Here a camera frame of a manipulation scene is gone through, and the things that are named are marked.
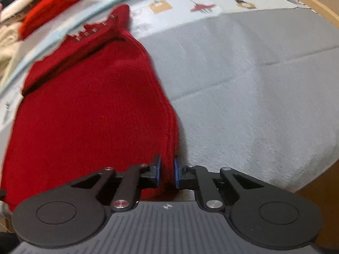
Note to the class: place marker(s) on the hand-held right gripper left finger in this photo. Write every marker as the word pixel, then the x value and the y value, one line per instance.
pixel 158 170

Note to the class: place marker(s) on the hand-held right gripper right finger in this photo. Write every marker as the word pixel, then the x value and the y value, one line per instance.
pixel 177 173

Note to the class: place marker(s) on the dark red knit sweater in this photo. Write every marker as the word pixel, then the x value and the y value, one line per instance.
pixel 92 111

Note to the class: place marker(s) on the light blue plastic sheet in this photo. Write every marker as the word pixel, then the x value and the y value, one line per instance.
pixel 42 49

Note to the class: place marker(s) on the printed bed sheet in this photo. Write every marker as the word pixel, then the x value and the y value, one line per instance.
pixel 225 2

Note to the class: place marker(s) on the bright red folded sweater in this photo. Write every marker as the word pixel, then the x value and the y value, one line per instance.
pixel 58 5

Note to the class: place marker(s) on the cream folded blanket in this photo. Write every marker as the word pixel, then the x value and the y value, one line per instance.
pixel 8 45

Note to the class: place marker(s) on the white folded cloth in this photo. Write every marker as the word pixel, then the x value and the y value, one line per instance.
pixel 18 6

